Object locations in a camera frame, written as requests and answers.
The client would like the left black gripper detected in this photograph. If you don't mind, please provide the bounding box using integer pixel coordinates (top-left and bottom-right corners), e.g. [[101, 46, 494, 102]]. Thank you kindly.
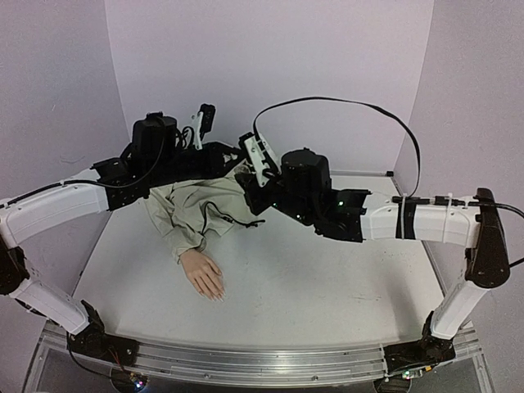
[[150, 142, 247, 190]]

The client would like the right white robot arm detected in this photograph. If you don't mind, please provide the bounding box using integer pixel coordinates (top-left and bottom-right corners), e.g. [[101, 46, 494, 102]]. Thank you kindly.
[[235, 149, 510, 375]]

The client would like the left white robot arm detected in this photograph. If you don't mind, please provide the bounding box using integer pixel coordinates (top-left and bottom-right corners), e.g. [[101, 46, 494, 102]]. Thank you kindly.
[[1, 104, 244, 358]]

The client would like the beige jacket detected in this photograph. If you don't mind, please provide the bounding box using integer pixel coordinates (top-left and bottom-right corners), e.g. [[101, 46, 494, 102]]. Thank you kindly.
[[145, 161, 264, 261]]

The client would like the mannequin hand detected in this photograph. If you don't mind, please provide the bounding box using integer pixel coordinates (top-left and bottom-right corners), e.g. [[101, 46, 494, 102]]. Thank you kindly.
[[179, 249, 225, 300]]

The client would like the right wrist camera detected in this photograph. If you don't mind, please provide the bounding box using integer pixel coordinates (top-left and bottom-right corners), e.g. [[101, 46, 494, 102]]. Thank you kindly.
[[239, 132, 281, 187]]

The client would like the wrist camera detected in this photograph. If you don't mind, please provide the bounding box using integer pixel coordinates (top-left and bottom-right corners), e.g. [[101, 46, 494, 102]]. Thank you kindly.
[[239, 132, 281, 187], [191, 103, 216, 150]]

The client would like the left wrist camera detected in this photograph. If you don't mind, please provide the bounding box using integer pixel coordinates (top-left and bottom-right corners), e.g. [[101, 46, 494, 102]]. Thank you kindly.
[[191, 103, 216, 150]]

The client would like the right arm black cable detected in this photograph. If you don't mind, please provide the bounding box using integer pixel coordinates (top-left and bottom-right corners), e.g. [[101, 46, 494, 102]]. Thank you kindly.
[[252, 96, 524, 269]]

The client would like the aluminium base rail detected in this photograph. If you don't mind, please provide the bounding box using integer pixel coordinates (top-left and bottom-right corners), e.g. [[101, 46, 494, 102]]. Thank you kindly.
[[41, 323, 490, 387]]

